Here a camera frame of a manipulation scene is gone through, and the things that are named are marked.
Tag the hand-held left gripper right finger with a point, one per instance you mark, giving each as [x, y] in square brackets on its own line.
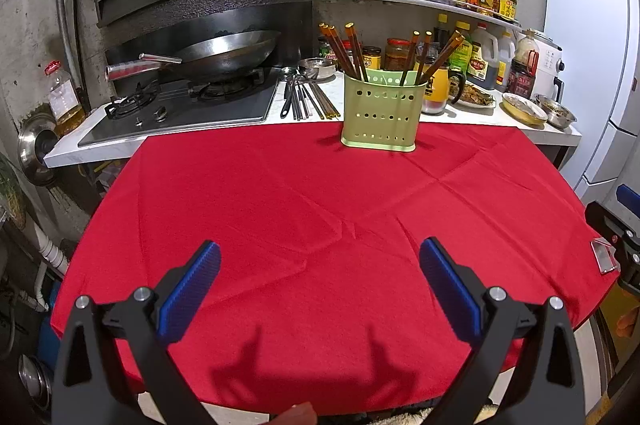
[450, 295]

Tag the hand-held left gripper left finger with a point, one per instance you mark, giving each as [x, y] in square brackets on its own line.
[190, 295]

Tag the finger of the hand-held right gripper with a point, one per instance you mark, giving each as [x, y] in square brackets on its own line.
[629, 195]
[612, 222]

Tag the green plastic utensil holder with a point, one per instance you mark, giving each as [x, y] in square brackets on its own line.
[382, 115]

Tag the wooden chopstick with gold tip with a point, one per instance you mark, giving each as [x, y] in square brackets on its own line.
[323, 28]
[424, 55]
[334, 30]
[445, 59]
[437, 56]
[442, 54]
[329, 29]
[348, 31]
[410, 55]
[354, 29]

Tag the person's right hand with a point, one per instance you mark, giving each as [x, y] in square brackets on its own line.
[629, 324]

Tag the person's left hand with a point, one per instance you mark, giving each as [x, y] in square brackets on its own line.
[302, 415]

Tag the smartphone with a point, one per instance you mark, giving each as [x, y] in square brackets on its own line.
[604, 257]

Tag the steel bowl with food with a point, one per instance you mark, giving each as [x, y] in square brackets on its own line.
[555, 110]

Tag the yellow-rim dish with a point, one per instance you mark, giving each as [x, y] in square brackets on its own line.
[522, 107]

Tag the red tablecloth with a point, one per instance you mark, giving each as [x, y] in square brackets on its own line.
[300, 205]

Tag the white drain pipe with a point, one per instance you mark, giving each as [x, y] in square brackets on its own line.
[52, 255]

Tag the white refrigerator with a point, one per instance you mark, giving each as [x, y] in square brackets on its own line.
[590, 55]

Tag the blue plastic bin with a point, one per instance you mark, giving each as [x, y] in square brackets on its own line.
[47, 330]

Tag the white kitchen appliance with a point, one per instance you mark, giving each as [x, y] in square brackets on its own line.
[547, 60]

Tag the steel pot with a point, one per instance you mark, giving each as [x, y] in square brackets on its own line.
[32, 382]

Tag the plate of cooked food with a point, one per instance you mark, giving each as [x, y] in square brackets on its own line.
[475, 95]

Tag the black gas cooktop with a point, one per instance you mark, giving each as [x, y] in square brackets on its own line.
[210, 110]

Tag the pale plastic jug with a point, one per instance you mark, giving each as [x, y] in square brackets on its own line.
[505, 55]

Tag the yellow and steel mug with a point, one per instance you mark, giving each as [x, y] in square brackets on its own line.
[440, 92]

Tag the green plant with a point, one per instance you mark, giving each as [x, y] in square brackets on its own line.
[10, 195]

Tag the steel pot lid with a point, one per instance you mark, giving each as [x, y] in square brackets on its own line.
[35, 150]

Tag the green plastic bottle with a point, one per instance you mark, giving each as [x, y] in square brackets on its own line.
[464, 55]

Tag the row of metal cutlery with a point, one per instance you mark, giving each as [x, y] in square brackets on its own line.
[305, 100]

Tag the oil bottle with red cap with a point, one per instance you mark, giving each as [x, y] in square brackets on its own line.
[65, 105]

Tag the steel wok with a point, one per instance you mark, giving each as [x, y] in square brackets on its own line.
[225, 52]

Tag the large red-lid sauce jar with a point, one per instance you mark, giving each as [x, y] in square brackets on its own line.
[397, 52]

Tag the dark soy sauce bottle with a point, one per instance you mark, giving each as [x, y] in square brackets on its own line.
[441, 30]

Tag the small yellow-label sauce jar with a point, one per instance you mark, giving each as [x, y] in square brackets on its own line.
[371, 56]

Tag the small steel bowl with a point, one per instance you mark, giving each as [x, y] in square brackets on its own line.
[317, 67]

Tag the green-lid sauce jar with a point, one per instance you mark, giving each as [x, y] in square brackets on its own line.
[325, 50]

